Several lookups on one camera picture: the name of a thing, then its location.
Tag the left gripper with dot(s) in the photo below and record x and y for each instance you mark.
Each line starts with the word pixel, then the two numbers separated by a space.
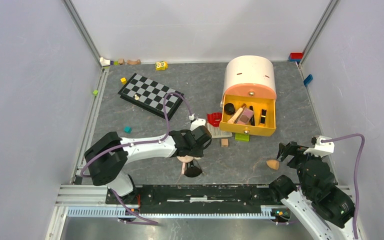
pixel 198 153

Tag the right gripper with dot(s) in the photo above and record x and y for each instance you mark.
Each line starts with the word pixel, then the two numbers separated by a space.
pixel 291 147

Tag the round pink powder compact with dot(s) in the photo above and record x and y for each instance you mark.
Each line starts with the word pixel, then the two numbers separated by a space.
pixel 185 159

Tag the red plastic arch toy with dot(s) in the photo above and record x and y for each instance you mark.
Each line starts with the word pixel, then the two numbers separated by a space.
pixel 214 118

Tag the black mascara tube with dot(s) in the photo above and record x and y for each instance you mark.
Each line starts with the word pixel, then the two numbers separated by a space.
pixel 252 118

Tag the black gold lipstick case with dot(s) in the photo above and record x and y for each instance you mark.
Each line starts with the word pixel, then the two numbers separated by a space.
pixel 263 117

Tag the pink blush palette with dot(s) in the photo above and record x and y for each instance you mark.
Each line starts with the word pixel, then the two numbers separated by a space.
pixel 244 118

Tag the small black round jar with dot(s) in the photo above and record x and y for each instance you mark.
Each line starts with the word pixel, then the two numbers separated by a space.
pixel 229 109

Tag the beige concealer tube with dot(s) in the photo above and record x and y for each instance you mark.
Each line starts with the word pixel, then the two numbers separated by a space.
pixel 236 115

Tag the round drawer organizer box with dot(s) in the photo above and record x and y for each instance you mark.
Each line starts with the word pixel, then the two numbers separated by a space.
pixel 250 80

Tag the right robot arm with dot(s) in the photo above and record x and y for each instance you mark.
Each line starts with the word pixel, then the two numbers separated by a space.
pixel 326 211

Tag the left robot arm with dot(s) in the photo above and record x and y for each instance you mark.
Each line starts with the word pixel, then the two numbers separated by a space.
pixel 106 158

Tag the orange makeup sponge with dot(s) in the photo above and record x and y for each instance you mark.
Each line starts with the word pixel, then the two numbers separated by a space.
pixel 273 164

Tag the black makeup brush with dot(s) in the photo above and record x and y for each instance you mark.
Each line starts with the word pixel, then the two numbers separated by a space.
pixel 192 169

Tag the small wooden cube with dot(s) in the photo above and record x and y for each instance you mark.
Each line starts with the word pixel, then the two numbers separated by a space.
pixel 224 142

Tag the green lego brick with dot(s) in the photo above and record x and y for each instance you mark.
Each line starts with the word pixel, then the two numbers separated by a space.
pixel 242 137

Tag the black white chessboard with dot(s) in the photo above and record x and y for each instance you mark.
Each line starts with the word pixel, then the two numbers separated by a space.
pixel 151 95

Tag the teal cube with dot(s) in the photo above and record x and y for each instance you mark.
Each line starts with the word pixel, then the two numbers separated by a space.
pixel 127 129

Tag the yellow toy block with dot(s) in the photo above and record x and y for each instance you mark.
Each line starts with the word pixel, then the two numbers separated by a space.
pixel 161 65

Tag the yellow cube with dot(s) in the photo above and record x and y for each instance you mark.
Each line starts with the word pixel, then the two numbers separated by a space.
pixel 123 80

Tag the red blue blocks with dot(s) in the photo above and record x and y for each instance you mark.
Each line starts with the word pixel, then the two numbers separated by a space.
pixel 295 57

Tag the wooden arch block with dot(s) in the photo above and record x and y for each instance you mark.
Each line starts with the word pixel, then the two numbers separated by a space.
pixel 133 62

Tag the small wooden block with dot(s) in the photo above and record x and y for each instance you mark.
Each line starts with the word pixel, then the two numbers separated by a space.
pixel 121 61

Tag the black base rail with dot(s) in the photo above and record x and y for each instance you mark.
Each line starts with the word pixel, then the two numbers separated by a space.
pixel 201 199

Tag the blue block by wall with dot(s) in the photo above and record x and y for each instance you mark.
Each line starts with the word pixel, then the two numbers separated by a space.
pixel 307 80

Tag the white corner bracket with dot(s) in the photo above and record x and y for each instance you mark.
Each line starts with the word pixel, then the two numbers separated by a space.
pixel 105 62

